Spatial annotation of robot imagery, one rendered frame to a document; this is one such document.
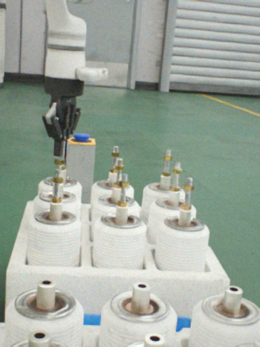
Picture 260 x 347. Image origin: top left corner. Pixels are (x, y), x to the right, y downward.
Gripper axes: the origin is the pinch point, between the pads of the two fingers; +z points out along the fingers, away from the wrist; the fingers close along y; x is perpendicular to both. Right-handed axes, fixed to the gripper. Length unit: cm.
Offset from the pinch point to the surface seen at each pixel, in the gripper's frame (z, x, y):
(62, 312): 9.4, 21.1, 41.0
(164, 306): 9.4, 31.8, 33.6
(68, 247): 14.0, 9.0, 13.4
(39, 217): 9.8, 2.9, 13.1
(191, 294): 20.2, 30.8, 7.9
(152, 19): -36, -132, -490
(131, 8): -45, -154, -476
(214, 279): 17.2, 34.2, 6.1
